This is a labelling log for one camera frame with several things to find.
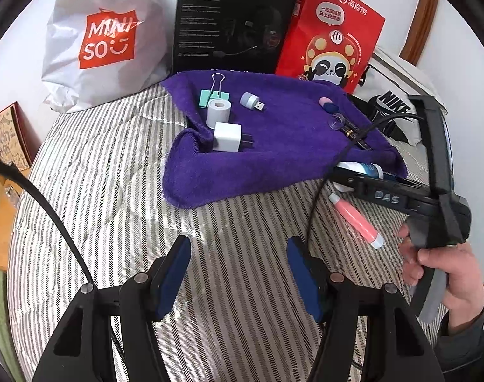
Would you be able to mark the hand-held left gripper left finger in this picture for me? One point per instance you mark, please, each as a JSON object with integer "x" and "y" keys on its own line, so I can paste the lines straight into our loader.
{"x": 174, "y": 282}

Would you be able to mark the white tape roll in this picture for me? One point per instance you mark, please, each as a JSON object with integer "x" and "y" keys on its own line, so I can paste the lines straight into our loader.
{"x": 219, "y": 113}

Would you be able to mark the purple towel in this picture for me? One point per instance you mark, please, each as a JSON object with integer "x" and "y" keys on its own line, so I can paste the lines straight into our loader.
{"x": 265, "y": 155}

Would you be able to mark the wooden headboard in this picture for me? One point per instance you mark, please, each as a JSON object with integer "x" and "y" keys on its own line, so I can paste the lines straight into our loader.
{"x": 421, "y": 20}

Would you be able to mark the striped bed cover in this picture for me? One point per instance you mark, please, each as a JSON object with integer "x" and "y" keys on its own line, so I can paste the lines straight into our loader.
{"x": 234, "y": 246}

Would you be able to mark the lavender usb light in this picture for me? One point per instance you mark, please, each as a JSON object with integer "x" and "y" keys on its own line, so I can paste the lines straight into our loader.
{"x": 249, "y": 99}

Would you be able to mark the person's right forearm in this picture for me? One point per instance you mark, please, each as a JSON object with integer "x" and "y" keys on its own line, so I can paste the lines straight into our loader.
{"x": 464, "y": 338}

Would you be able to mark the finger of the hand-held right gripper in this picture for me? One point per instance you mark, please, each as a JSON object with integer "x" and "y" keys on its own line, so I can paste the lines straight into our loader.
{"x": 413, "y": 183}
{"x": 345, "y": 179}

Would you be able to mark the pink and blue eraser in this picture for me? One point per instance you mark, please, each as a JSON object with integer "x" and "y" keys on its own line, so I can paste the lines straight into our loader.
{"x": 329, "y": 105}

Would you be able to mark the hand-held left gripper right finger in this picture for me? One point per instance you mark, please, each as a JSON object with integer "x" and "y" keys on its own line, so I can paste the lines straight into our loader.
{"x": 301, "y": 282}

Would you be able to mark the person's right hand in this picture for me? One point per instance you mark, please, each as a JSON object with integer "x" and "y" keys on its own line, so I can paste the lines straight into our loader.
{"x": 464, "y": 274}

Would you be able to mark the brown illustrated box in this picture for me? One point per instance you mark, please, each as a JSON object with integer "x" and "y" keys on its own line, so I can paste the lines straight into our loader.
{"x": 11, "y": 139}

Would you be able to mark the teal binder clip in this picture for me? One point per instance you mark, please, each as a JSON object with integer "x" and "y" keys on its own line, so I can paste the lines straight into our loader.
{"x": 206, "y": 97}

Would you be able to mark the clear round suction cup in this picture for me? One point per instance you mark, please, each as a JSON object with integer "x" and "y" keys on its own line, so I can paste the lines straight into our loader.
{"x": 337, "y": 121}

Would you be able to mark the black and gold battery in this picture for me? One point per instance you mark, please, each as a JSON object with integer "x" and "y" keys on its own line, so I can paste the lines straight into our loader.
{"x": 353, "y": 134}

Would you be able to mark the blue bottle white cap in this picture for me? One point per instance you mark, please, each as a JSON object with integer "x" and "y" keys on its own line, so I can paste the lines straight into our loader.
{"x": 371, "y": 171}

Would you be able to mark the pink tube white cap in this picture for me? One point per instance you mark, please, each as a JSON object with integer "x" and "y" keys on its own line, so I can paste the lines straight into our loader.
{"x": 355, "y": 219}

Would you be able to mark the white charger plug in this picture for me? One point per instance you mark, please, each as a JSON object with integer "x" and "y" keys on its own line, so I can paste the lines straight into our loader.
{"x": 227, "y": 137}

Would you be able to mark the black headset box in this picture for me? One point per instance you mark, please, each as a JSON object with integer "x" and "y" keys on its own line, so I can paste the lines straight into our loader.
{"x": 210, "y": 16}

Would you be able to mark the white shopping bag orange logo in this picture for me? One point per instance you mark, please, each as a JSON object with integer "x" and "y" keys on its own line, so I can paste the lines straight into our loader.
{"x": 106, "y": 4}

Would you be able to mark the white waist bag black logo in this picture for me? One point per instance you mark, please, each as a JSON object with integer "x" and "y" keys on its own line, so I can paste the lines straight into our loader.
{"x": 401, "y": 83}

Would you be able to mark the wooden nightstand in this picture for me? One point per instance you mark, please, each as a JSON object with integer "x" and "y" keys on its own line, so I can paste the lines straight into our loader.
{"x": 3, "y": 227}

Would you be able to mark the red panda paper bag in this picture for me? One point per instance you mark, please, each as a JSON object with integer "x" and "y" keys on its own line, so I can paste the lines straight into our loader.
{"x": 305, "y": 32}

